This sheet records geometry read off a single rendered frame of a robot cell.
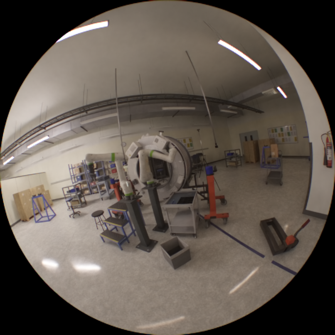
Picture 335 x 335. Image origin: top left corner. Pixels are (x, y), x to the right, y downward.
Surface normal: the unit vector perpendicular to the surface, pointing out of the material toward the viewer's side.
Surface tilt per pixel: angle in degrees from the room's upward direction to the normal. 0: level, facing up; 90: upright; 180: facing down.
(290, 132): 90
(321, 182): 90
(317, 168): 90
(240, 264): 0
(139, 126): 90
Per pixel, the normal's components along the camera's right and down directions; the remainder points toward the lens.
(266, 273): -0.19, -0.97
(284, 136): -0.93, 0.22
